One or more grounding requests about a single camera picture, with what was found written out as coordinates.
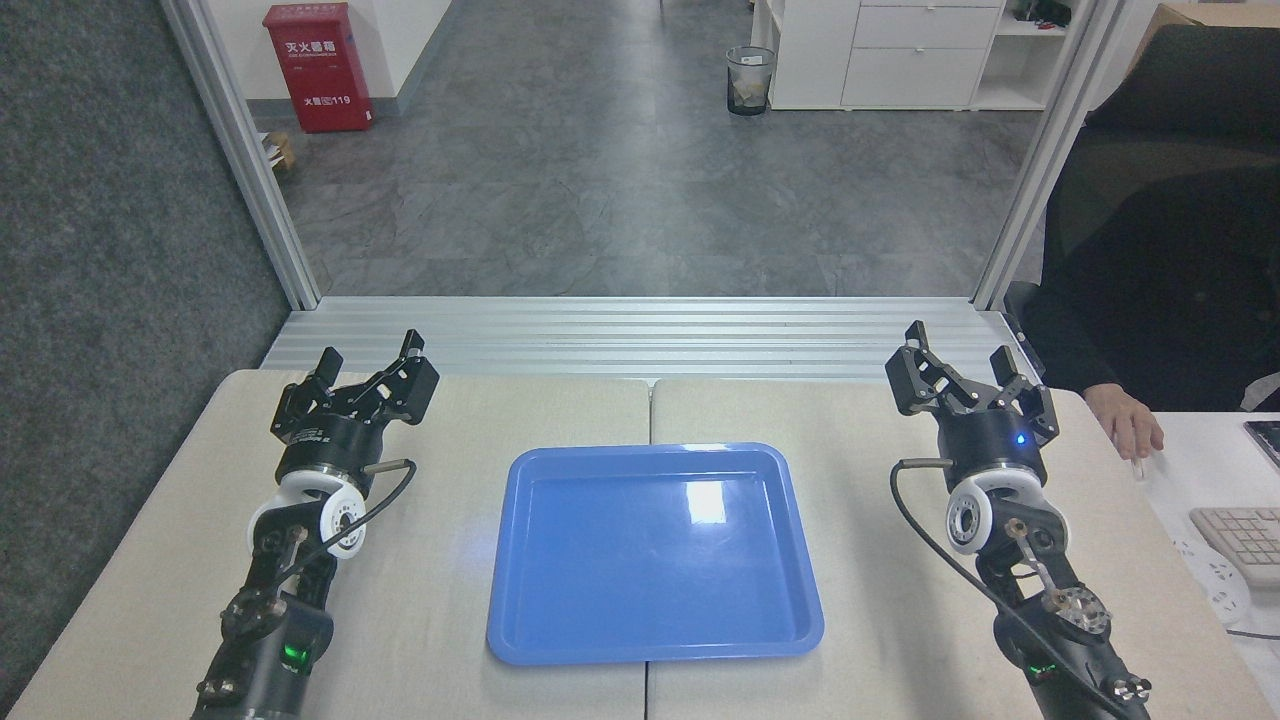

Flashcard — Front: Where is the white drawer cabinet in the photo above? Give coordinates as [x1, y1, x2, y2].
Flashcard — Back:
[750, 0, 1071, 111]

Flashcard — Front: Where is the silver aluminium post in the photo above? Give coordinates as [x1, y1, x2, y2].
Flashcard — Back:
[160, 0, 322, 309]
[971, 0, 1127, 309]

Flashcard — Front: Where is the person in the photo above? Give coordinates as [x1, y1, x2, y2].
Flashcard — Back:
[1005, 25, 1280, 413]

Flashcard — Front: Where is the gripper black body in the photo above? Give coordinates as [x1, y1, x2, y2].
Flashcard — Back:
[272, 408, 381, 483]
[936, 408, 1049, 486]

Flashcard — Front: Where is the red fire extinguisher box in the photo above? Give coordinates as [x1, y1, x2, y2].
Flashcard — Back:
[263, 3, 374, 133]

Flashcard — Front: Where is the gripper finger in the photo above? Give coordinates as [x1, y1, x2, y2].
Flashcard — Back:
[335, 330, 441, 423]
[272, 347, 344, 433]
[990, 346, 1059, 446]
[885, 322, 986, 419]

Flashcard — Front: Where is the silver aluminium rail platform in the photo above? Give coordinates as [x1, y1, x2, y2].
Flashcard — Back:
[262, 296, 1041, 382]

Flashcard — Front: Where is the black mesh waste bin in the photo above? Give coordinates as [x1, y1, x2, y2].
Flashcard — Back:
[726, 46, 777, 117]

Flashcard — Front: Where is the blue plastic tray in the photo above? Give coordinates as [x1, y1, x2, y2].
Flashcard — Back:
[487, 442, 826, 667]

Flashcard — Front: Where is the person's hand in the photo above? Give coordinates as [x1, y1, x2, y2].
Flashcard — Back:
[1083, 385, 1165, 461]

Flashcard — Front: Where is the white power strip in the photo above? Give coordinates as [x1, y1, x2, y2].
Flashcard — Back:
[1170, 535, 1251, 627]

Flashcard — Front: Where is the white computer keyboard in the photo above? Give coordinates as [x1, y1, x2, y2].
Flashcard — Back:
[1189, 507, 1280, 588]

